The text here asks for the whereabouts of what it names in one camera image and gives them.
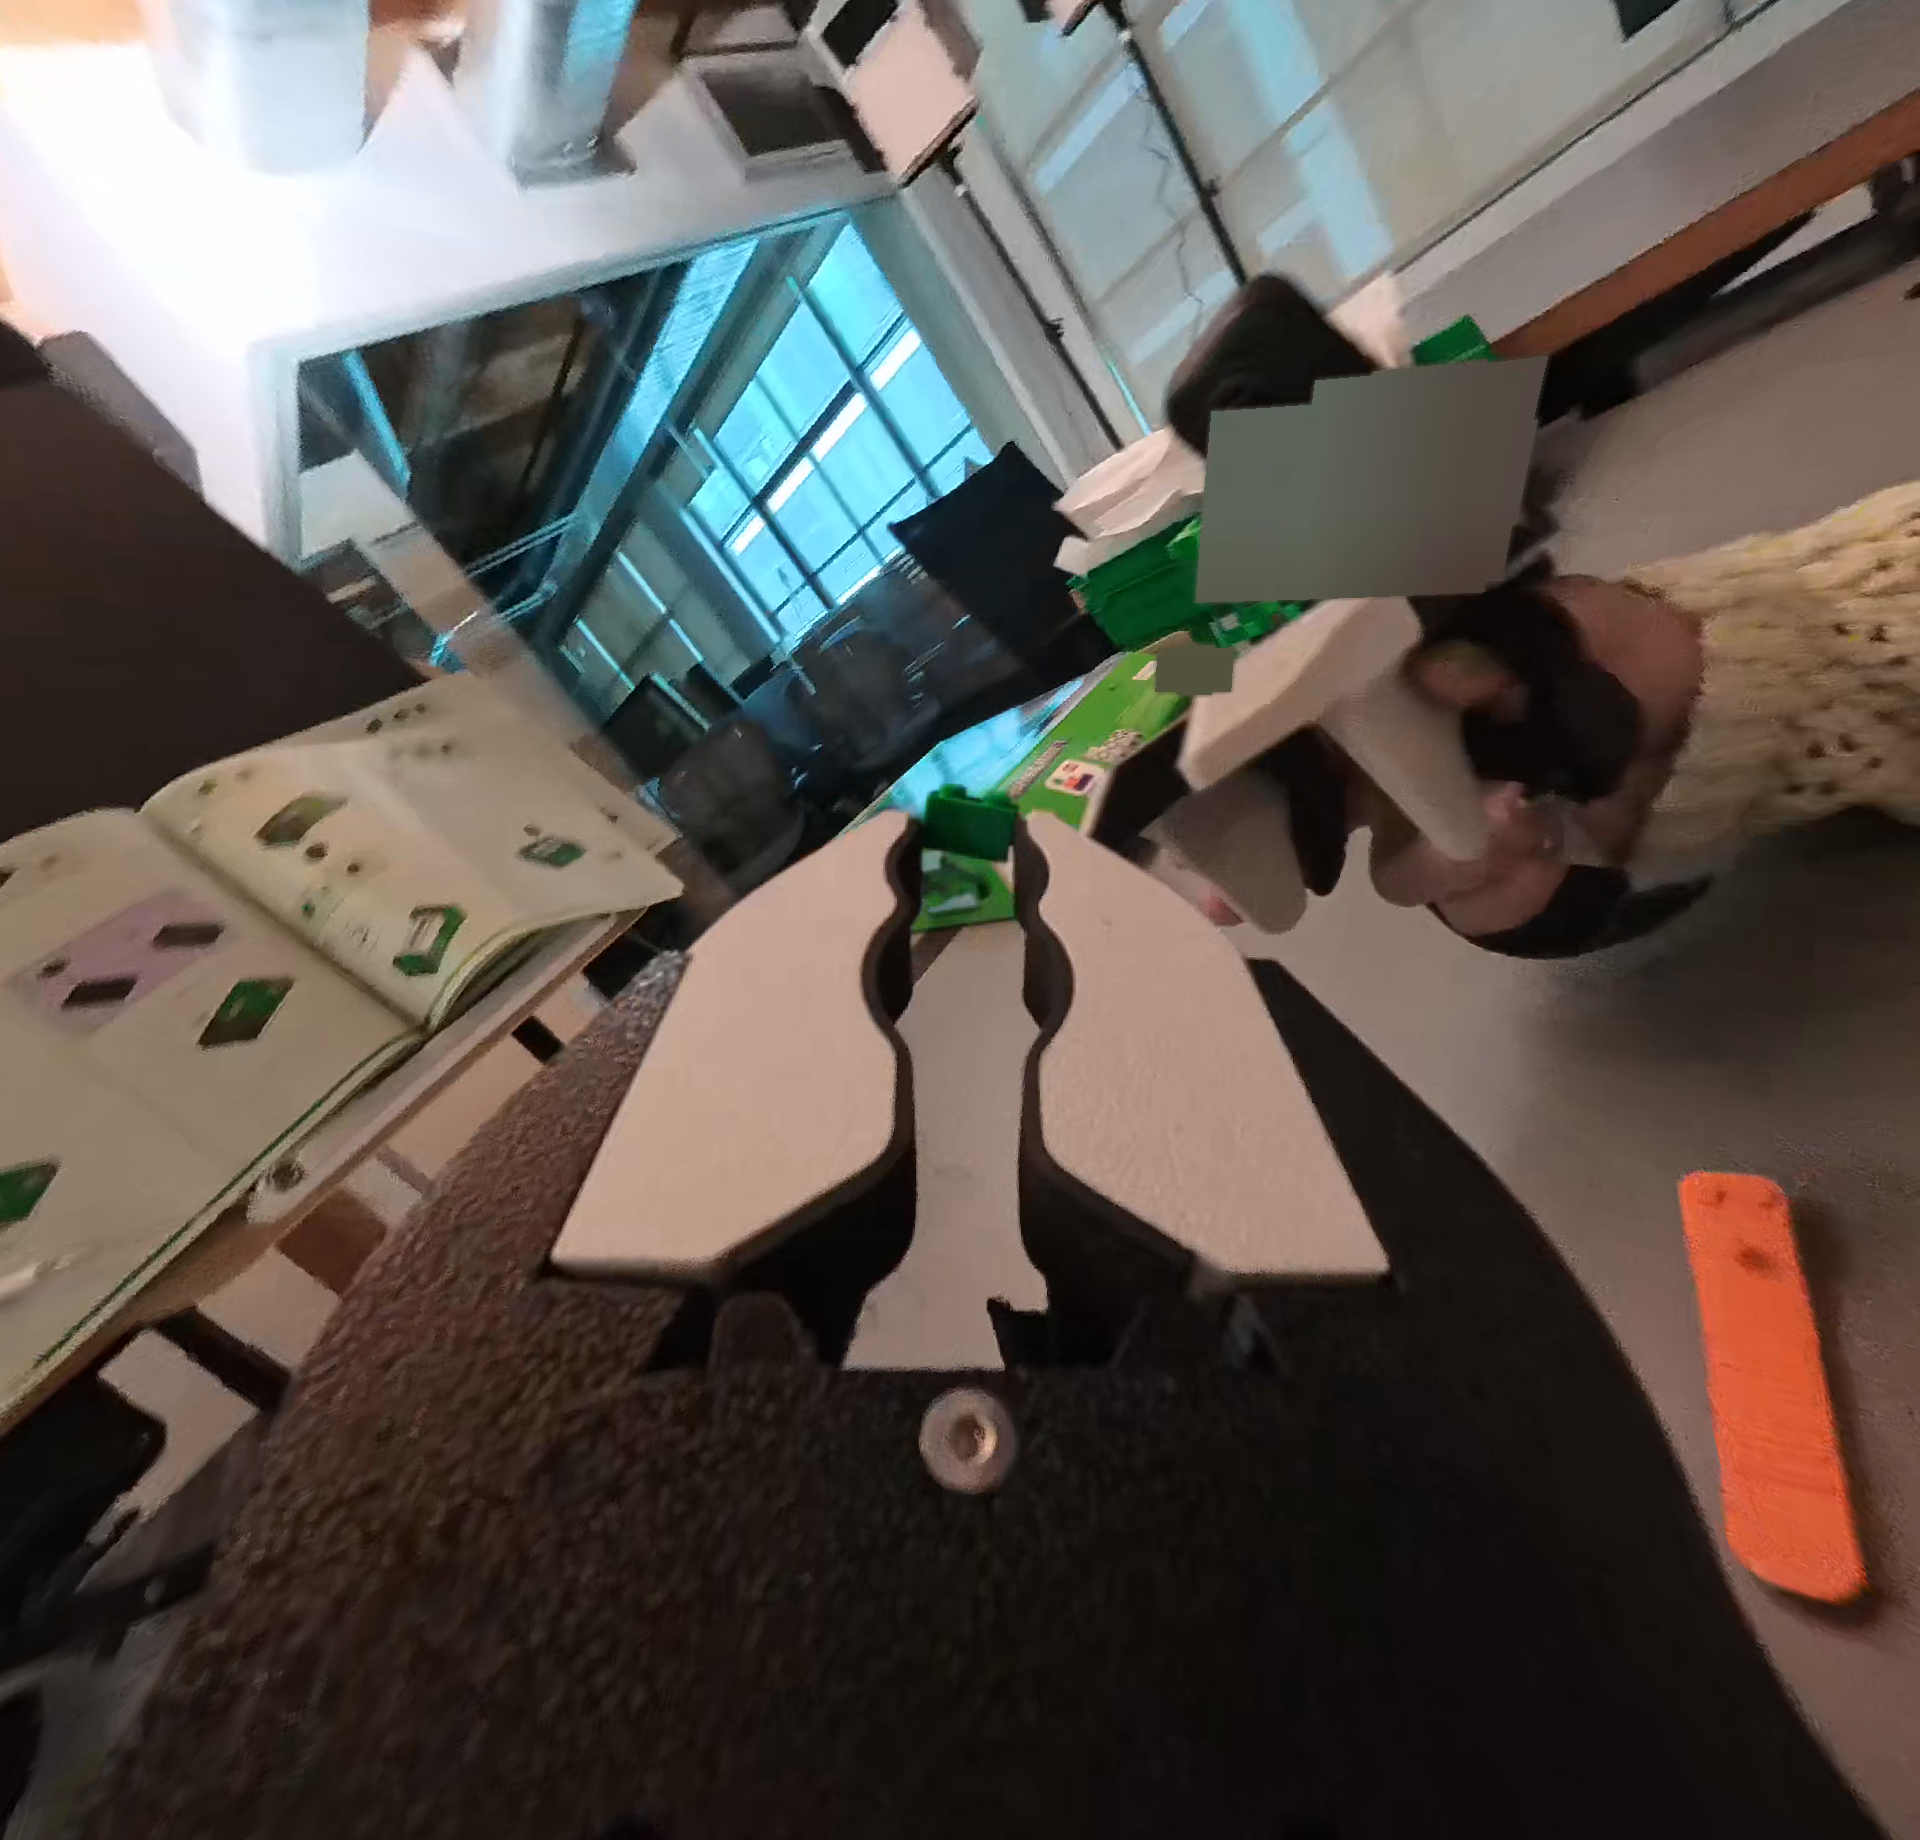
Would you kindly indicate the silver air duct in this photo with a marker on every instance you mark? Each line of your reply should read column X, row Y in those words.
column 571, row 54
column 271, row 39

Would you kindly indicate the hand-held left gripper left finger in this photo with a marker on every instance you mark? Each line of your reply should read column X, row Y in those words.
column 749, row 1089

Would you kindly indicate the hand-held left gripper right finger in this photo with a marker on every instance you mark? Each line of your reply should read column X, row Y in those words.
column 1186, row 1089

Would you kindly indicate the small bright green lego brick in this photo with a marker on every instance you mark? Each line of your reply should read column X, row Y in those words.
column 968, row 819

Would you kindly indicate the lego instruction booklet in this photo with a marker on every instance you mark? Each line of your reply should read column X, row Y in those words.
column 300, row 894

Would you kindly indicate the orange brick separator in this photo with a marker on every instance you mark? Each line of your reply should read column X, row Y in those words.
column 1770, row 1389

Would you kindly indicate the person's right hand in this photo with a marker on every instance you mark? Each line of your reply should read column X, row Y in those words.
column 1651, row 633

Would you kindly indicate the person's right forearm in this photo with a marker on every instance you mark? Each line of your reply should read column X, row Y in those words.
column 1800, row 670

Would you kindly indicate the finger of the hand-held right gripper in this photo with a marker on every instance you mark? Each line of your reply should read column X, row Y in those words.
column 1149, row 474
column 1141, row 543

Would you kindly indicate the black office chair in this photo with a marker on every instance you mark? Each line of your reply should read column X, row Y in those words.
column 1005, row 550

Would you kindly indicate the green lego box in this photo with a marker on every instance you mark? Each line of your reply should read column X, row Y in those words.
column 1081, row 759

